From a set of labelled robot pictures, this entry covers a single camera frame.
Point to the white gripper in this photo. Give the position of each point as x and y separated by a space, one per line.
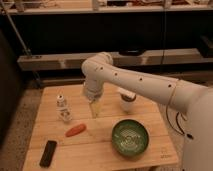
92 95

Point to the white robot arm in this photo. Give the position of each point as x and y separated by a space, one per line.
193 100

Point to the orange carrot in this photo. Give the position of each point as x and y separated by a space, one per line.
75 130

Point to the white cup with lid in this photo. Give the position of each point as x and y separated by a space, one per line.
127 99

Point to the green patterned bowl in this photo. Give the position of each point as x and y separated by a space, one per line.
129 138

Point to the black remote control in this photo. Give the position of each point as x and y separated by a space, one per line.
48 153

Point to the metal shelf rack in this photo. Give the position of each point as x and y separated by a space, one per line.
49 42

